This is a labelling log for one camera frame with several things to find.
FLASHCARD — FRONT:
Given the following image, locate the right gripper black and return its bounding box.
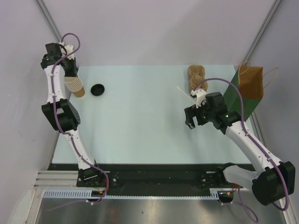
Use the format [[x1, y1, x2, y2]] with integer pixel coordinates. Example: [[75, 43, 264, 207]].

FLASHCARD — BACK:
[[185, 99, 215, 129]]

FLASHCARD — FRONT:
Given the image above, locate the stack of paper cups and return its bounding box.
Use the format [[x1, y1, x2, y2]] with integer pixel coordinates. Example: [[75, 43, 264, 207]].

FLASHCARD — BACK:
[[64, 76, 85, 98]]

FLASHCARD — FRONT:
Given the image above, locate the black plastic cup lid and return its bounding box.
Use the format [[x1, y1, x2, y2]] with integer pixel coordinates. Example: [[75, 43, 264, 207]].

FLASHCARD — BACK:
[[91, 84, 105, 96]]

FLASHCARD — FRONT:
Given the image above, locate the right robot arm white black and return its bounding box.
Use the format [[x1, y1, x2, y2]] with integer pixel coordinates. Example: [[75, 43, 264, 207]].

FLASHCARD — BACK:
[[184, 89, 295, 205]]

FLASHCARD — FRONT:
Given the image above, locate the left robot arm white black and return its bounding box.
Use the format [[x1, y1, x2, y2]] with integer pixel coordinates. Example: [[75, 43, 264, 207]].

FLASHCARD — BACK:
[[41, 42, 107, 188]]

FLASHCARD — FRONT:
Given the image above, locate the white wrapped straw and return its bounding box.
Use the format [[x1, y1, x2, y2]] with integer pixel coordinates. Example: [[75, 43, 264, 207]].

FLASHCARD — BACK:
[[176, 86, 196, 104]]

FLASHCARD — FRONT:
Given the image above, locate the brown pulp cup carrier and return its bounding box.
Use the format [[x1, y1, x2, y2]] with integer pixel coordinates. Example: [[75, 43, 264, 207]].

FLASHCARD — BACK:
[[187, 65, 205, 92]]

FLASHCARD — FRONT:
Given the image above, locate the green brown paper bag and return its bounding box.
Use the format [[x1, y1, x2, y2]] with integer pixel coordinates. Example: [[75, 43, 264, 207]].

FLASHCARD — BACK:
[[222, 61, 280, 122]]

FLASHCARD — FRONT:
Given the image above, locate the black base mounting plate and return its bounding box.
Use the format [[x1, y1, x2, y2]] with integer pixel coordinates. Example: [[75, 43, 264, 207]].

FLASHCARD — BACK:
[[48, 163, 254, 196]]

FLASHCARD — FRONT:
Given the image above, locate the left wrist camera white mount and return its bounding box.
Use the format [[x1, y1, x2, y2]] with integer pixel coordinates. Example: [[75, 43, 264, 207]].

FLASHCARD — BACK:
[[58, 42, 74, 56]]

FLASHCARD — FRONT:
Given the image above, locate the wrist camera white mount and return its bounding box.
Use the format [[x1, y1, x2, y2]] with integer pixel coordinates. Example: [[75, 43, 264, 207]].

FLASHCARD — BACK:
[[190, 89, 206, 108], [58, 42, 74, 56]]

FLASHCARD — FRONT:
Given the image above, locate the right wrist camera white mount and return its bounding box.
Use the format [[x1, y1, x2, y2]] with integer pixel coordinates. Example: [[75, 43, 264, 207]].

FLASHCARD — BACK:
[[190, 89, 206, 108]]

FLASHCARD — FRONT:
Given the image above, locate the left aluminium frame post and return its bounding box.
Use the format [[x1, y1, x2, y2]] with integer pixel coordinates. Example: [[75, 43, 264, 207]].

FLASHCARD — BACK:
[[34, 0, 62, 42]]

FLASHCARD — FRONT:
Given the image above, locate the aluminium frame post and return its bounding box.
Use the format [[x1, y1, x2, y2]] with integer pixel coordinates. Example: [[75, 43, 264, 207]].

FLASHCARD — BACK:
[[243, 0, 284, 61], [34, 0, 62, 42]]

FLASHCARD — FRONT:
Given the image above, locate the white slotted cable duct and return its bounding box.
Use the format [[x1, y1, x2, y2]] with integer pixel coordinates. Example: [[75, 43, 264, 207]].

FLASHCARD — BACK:
[[43, 189, 248, 200]]

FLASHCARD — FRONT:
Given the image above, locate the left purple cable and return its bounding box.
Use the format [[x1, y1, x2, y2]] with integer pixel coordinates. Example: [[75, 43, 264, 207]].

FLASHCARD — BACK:
[[45, 33, 110, 212]]

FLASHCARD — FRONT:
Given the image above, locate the aluminium rail bottom left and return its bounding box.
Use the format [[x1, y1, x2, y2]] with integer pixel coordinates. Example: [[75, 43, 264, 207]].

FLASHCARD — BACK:
[[34, 171, 78, 189]]

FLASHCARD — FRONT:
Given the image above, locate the right aluminium frame post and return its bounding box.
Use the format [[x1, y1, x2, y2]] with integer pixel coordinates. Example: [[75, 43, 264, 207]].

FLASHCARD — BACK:
[[243, 0, 284, 61]]

